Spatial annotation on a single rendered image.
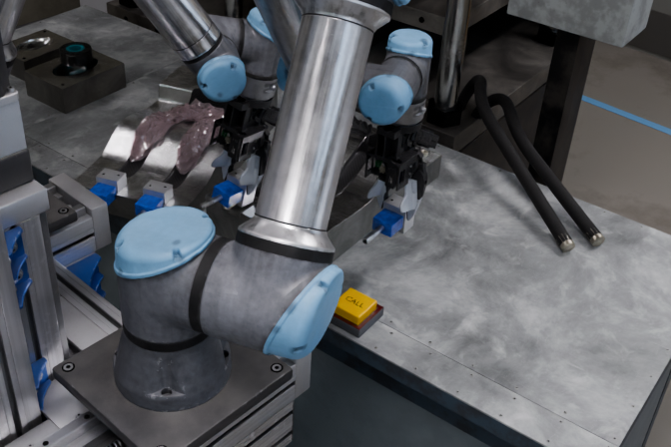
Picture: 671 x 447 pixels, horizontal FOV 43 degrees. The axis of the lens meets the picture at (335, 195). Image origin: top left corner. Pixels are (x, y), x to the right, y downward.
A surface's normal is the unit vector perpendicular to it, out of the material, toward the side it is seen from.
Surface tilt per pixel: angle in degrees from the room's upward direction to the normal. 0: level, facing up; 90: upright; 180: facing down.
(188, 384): 72
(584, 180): 0
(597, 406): 0
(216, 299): 61
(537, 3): 90
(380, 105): 90
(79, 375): 0
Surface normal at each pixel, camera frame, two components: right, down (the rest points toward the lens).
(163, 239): -0.07, -0.85
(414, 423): -0.59, 0.43
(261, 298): -0.25, -0.04
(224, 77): 0.25, 0.55
